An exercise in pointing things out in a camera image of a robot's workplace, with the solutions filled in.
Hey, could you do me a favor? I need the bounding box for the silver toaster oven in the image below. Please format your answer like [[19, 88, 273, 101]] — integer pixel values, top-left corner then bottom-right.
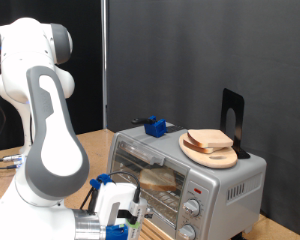
[[106, 122, 268, 240]]

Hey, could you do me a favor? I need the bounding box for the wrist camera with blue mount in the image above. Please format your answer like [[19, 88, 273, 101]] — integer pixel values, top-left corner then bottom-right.
[[104, 196, 148, 240]]

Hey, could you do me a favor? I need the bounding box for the grey fabric backdrop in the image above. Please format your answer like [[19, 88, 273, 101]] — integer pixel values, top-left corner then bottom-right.
[[107, 0, 300, 239]]

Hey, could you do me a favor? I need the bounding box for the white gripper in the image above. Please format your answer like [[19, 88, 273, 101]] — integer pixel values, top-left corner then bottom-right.
[[94, 181, 155, 240]]

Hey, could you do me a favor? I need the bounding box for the wooden box under oven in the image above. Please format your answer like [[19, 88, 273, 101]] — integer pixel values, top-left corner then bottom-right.
[[138, 218, 178, 240]]

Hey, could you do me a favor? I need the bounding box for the glass oven door with handle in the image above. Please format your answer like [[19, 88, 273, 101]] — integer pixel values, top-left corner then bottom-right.
[[107, 132, 191, 231]]

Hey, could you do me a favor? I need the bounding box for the silver oven knob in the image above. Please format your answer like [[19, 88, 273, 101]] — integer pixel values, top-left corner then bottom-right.
[[178, 223, 197, 240], [183, 199, 202, 218]]

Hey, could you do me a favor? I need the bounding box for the wire oven rack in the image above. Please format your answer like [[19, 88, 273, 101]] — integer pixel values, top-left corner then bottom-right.
[[113, 164, 186, 218]]

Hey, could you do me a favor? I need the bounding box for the round wooden cutting board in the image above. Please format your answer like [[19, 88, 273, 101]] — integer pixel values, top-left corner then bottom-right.
[[178, 133, 238, 169]]

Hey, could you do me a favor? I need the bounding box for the grey metal pole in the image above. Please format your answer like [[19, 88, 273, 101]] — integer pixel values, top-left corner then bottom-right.
[[101, 0, 109, 130]]

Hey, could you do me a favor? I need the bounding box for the black metal bookend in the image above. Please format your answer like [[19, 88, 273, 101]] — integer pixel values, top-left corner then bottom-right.
[[220, 88, 251, 160]]

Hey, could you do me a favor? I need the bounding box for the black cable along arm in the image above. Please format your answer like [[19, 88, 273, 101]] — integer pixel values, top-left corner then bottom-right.
[[79, 171, 142, 214]]

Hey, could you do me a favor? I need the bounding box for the black fabric backdrop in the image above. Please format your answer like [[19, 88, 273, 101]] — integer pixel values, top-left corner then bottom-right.
[[0, 0, 104, 153]]

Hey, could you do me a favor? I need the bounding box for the base cable with silver connector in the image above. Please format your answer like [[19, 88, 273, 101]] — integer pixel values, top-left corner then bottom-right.
[[0, 153, 24, 163]]

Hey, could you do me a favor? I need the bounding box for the metal spatula with blue block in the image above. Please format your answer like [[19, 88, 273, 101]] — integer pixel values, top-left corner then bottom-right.
[[131, 115, 185, 139]]

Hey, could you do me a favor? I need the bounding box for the black base cable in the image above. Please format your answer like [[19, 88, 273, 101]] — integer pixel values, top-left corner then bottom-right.
[[0, 163, 21, 170]]

